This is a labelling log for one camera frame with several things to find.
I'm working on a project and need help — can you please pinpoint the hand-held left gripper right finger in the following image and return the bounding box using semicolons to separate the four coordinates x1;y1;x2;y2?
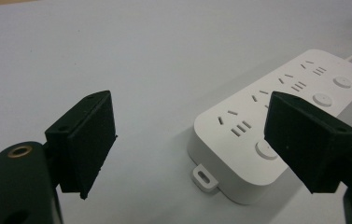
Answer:
263;91;352;194

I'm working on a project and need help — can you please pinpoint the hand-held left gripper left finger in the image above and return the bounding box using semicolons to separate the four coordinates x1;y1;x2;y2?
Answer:
44;90;119;201

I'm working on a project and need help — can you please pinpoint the white power strip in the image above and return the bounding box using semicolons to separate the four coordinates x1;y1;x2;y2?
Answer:
187;49;352;205

